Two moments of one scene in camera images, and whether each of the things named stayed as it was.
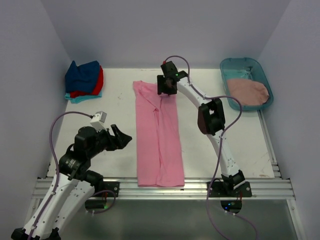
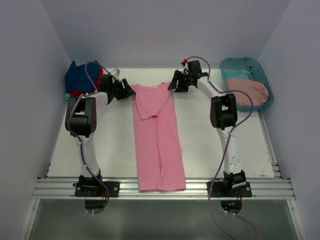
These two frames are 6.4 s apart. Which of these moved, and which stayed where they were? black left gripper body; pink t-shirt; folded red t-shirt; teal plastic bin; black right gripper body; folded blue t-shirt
Moved: black right gripper body; black left gripper body
Stayed: pink t-shirt; teal plastic bin; folded blue t-shirt; folded red t-shirt
